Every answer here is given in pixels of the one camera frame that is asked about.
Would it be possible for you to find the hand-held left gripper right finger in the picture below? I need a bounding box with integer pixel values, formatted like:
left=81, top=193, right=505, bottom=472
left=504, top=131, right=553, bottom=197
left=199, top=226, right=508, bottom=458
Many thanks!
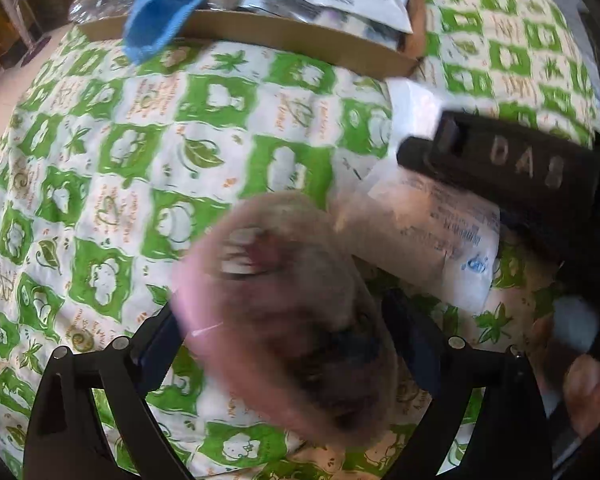
left=382, top=290, right=561, bottom=480

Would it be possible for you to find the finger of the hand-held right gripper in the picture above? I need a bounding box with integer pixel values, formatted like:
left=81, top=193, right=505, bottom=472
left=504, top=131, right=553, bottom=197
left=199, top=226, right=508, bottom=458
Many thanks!
left=396, top=132, right=438, bottom=173

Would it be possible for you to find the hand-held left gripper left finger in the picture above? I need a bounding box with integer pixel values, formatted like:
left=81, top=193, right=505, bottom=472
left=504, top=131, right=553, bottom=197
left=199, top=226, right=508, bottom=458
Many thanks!
left=24, top=305, right=196, bottom=480

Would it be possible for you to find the white printed plastic bag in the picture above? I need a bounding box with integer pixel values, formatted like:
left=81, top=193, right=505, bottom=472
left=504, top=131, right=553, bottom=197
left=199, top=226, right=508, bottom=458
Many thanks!
left=330, top=79, right=503, bottom=313

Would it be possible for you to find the pink cartoon pencil pouch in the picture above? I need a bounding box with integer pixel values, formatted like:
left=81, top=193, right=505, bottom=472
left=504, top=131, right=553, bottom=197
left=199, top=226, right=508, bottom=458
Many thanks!
left=172, top=192, right=396, bottom=453

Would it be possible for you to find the shallow cardboard box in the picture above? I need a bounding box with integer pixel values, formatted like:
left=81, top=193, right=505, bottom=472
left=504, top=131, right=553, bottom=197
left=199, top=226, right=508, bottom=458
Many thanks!
left=77, top=0, right=426, bottom=78

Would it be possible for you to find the blue towel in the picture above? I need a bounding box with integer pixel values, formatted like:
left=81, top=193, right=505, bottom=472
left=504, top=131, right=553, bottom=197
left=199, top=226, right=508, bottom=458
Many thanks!
left=122, top=0, right=221, bottom=63

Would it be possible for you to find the person's right hand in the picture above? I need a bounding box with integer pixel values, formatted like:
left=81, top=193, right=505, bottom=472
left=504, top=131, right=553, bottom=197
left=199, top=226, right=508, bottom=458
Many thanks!
left=530, top=312, right=600, bottom=440

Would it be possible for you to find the green and white printed blanket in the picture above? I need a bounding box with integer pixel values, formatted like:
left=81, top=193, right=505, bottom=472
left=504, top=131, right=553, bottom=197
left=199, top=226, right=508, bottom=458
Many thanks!
left=0, top=0, right=600, bottom=480

